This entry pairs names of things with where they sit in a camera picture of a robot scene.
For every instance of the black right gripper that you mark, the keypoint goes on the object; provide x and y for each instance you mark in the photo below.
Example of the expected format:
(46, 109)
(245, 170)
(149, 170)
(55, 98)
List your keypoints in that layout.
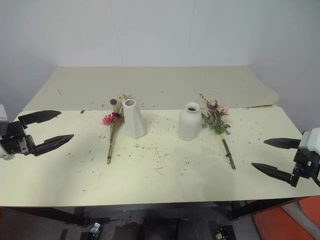
(307, 165)

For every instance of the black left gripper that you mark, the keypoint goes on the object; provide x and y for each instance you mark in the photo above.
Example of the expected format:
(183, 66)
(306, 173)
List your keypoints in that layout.
(15, 140)

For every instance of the white faceted ceramic vase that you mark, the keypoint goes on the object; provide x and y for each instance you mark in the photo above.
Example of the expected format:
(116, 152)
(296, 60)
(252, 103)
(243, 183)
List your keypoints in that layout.
(133, 122)

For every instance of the white rounded bottle vase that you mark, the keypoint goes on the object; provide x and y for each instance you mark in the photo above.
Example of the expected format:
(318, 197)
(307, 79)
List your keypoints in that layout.
(188, 125)

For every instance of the black metal table leg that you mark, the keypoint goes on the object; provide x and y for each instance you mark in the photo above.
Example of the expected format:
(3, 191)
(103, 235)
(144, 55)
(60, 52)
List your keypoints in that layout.
(262, 207)

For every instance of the orange floor object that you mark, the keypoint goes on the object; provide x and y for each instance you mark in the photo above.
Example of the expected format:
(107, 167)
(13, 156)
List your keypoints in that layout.
(287, 220)

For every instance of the magenta daisy dried flower bunch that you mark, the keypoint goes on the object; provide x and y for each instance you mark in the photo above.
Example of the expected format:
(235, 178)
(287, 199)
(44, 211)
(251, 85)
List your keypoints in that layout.
(113, 127)

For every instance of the pale pink rose bouquet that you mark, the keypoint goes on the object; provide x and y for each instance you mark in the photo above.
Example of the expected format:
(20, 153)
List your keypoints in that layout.
(217, 117)

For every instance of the black and white caster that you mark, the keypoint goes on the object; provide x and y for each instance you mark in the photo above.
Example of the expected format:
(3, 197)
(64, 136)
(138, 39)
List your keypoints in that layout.
(223, 232)

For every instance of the cream paper table cover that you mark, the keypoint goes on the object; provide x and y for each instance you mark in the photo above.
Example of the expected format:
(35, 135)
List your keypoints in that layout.
(160, 175)
(160, 82)

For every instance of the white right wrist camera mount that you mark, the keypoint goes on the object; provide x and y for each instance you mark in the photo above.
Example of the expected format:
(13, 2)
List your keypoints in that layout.
(311, 140)

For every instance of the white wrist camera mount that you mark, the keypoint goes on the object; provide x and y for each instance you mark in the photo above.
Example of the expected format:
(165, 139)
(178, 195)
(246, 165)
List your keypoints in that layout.
(311, 140)
(2, 116)

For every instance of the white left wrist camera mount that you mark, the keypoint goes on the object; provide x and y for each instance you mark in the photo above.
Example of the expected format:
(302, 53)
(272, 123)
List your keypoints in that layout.
(2, 116)

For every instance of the silver metal bracket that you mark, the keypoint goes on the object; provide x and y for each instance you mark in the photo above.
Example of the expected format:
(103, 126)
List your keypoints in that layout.
(95, 228)

